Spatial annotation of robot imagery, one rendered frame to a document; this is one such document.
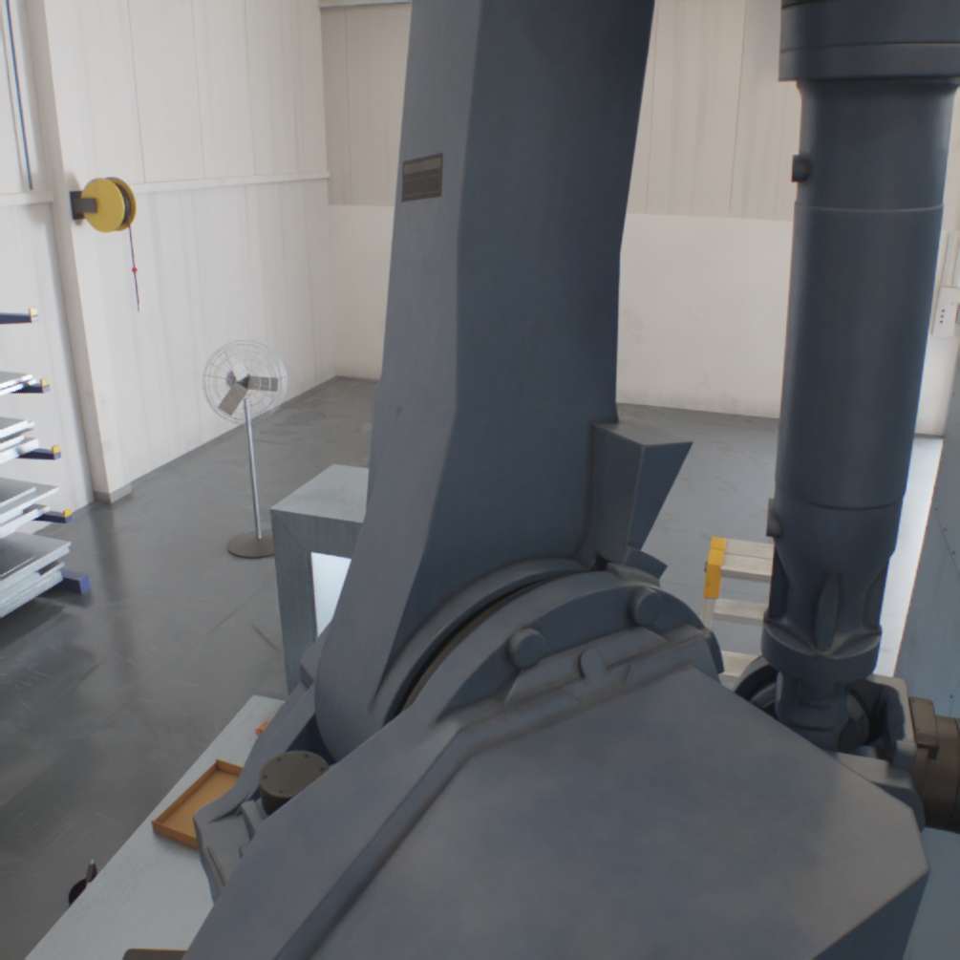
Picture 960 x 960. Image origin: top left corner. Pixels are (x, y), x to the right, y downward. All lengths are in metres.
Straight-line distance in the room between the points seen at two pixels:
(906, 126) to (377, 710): 0.63
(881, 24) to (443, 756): 0.62
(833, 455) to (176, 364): 9.18
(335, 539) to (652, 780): 3.53
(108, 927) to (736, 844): 3.10
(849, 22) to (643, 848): 0.61
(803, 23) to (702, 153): 10.33
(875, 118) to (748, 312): 10.45
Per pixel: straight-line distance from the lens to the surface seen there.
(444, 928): 0.57
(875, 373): 0.81
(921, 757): 1.03
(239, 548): 7.49
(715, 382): 11.40
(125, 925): 3.55
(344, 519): 4.04
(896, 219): 0.79
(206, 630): 6.41
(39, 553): 7.09
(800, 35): 0.79
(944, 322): 11.23
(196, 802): 3.94
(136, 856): 3.78
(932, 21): 0.77
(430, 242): 0.74
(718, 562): 2.00
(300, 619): 4.41
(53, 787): 5.31
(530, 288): 0.74
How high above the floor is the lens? 3.18
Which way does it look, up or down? 21 degrees down
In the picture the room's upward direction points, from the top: straight up
